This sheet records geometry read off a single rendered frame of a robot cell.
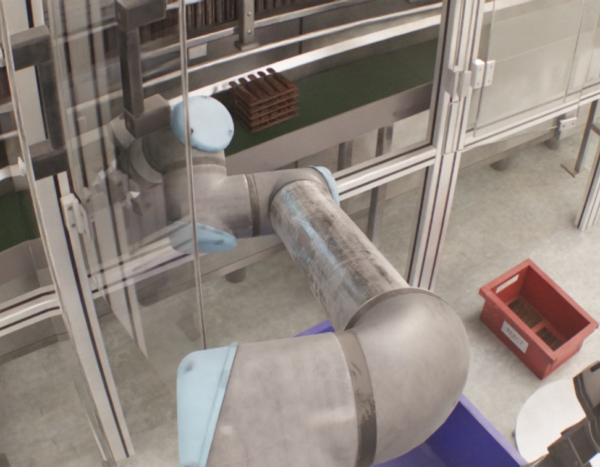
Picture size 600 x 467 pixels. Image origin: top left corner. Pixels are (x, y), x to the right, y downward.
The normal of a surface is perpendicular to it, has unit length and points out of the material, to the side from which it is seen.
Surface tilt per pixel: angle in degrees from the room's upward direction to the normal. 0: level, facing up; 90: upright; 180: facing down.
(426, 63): 2
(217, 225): 44
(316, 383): 13
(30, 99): 90
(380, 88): 2
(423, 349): 23
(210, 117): 40
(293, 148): 90
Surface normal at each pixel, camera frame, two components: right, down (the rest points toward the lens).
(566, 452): -0.82, 0.29
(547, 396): 0.02, -0.73
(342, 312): -0.91, -0.32
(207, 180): 0.39, -0.23
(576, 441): 0.33, -0.47
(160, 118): 0.58, 0.57
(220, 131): 0.56, -0.32
